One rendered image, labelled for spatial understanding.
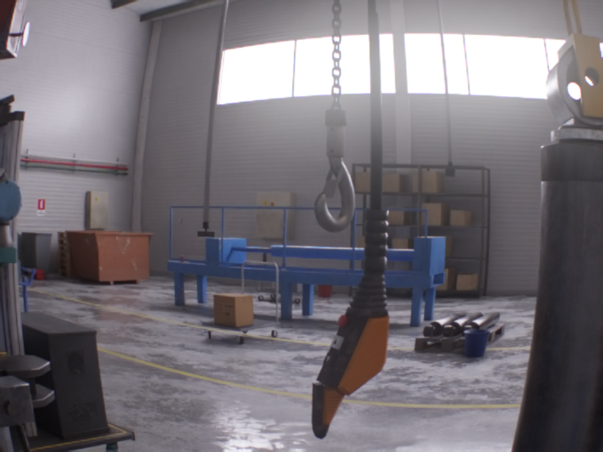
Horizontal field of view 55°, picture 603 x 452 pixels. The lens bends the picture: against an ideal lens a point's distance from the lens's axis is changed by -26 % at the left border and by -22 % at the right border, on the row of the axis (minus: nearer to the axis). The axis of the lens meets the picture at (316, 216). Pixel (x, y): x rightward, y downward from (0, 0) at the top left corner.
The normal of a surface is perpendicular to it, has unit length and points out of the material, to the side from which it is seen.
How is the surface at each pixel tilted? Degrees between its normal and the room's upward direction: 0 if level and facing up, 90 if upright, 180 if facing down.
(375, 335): 90
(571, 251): 90
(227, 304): 90
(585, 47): 90
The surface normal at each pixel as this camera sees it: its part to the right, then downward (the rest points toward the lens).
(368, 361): 0.32, 0.00
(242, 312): 0.89, 0.02
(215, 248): -0.40, -0.02
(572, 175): -0.68, -0.03
